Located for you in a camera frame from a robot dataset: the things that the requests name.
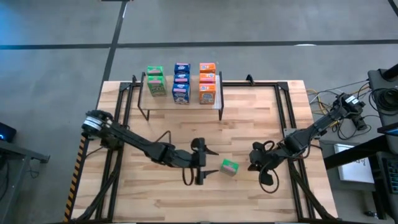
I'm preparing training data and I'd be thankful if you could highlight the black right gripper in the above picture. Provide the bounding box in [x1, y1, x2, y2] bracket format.
[248, 141, 287, 187]

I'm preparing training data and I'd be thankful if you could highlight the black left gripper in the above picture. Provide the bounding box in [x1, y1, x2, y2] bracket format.
[172, 137, 220, 187]

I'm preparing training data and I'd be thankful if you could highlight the green Apple Jacks cereal box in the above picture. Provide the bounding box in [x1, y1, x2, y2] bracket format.
[146, 75, 167, 98]
[146, 65, 165, 77]
[219, 159, 240, 177]

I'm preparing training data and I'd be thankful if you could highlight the orange Frosted Mini Wheats box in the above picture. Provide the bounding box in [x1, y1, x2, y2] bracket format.
[199, 73, 216, 84]
[199, 62, 216, 74]
[198, 82, 217, 105]

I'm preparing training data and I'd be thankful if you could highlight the blue Frosted Flakes cereal box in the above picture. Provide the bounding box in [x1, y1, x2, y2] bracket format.
[174, 73, 191, 84]
[172, 82, 191, 105]
[174, 62, 191, 75]

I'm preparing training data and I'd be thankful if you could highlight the white sheet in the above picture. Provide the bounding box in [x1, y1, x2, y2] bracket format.
[333, 143, 376, 184]

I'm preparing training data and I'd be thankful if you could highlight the black slanted beam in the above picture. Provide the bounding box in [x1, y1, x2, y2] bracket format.
[323, 124, 398, 170]

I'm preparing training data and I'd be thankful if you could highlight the yellow black hazard tape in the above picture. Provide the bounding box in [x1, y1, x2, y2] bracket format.
[63, 138, 86, 223]

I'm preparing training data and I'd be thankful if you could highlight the dark keyboard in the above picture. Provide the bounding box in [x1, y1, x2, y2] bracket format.
[381, 157, 398, 194]

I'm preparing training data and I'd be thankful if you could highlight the blue lit screen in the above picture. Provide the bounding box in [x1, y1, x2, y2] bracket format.
[377, 123, 398, 138]

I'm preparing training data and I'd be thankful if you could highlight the dark grey equipment cabinet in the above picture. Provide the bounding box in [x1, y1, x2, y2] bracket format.
[368, 63, 398, 125]

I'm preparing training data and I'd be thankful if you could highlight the grey side table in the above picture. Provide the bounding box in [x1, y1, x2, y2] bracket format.
[0, 139, 50, 223]

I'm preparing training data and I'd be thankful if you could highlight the black device with blue light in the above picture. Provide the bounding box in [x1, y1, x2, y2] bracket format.
[0, 122, 17, 144]

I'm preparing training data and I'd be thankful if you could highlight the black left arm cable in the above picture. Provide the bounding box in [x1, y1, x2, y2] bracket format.
[182, 167, 195, 187]

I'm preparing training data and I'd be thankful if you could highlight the black aluminium rig frame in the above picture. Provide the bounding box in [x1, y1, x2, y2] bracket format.
[73, 74, 336, 223]

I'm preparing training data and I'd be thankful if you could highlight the yellow cable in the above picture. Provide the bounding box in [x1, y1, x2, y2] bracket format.
[306, 88, 333, 122]

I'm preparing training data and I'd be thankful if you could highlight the coiled black cable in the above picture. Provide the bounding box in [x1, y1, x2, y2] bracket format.
[369, 88, 398, 112]

